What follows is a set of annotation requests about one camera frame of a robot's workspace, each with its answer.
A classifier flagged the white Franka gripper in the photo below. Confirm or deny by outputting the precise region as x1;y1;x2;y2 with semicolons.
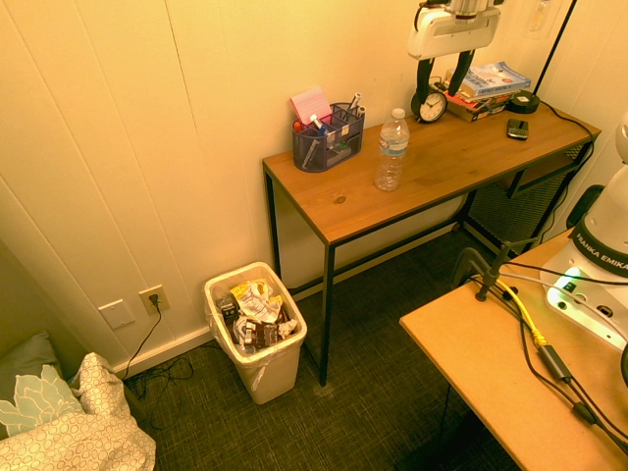
405;4;502;99

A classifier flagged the clear plastic water bottle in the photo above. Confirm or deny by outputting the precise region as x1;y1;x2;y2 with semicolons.
373;107;411;192

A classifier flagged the black plastic trash piece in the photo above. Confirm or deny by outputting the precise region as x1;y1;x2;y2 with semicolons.
217;295;242;326

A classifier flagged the white trash bin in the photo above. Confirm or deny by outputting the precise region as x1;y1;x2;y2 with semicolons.
203;261;309;393

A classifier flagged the cream plastic trash bin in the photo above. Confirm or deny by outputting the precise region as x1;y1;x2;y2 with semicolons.
203;261;309;406

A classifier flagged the black round alarm clock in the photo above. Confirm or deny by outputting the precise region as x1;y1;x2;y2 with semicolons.
410;80;448;125

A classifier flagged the red paperback book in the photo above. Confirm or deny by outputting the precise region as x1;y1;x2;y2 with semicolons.
444;89;522;110

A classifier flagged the blue white paperback book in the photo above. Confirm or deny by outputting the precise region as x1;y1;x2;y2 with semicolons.
458;61;533;98

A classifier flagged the black yellow book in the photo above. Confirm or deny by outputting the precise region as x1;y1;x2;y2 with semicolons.
446;99;517;124

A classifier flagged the black desk lamp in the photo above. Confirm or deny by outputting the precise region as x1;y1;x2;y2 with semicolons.
505;0;580;116

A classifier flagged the black mobile phone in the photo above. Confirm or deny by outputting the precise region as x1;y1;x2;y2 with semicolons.
506;118;531;142

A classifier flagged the pink sticky note pad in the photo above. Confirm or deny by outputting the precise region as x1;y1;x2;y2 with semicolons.
288;86;334;125

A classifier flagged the dark mesh desk organizer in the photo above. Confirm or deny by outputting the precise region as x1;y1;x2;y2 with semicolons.
291;101;367;174

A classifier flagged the black metal mesh shelf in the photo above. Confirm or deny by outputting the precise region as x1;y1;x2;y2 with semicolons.
462;141;593;248

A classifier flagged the black metal table clamp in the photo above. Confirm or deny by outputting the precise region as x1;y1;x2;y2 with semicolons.
449;234;544;302

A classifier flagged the yellow white snack wrapper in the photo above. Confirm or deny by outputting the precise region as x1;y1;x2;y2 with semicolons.
229;278;285;325

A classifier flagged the light wooden robot table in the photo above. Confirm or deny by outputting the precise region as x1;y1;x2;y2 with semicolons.
398;227;628;471

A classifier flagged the brown snack wrapper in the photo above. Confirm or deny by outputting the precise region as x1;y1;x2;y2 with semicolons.
234;313;291;353

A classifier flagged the white circle pattern blanket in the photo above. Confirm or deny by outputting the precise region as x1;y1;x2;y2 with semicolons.
0;351;158;471

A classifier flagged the grey pillow teal flower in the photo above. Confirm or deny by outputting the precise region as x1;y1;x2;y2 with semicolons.
0;331;85;442

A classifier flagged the wooden desk black metal frame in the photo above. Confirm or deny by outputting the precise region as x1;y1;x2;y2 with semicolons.
261;100;602;387

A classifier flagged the black lamp power cable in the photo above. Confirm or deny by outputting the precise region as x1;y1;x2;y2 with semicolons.
538;100;598;232

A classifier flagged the grey cable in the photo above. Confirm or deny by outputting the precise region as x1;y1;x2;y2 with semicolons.
498;271;558;287

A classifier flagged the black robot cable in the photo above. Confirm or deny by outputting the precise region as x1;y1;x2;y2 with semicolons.
498;261;628;287

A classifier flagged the yellow ethernet cable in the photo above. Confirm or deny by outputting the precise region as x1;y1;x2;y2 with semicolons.
494;278;550;348

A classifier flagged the black cable adapter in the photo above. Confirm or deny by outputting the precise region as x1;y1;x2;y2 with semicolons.
538;344;574;383

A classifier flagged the cream wall power outlet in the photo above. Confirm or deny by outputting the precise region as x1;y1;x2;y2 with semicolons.
137;284;172;316

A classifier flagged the black plugged power cord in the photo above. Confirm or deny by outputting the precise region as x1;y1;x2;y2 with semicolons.
119;292;196;432

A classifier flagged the white blank wall plate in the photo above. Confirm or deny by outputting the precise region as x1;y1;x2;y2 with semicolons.
97;298;136;331

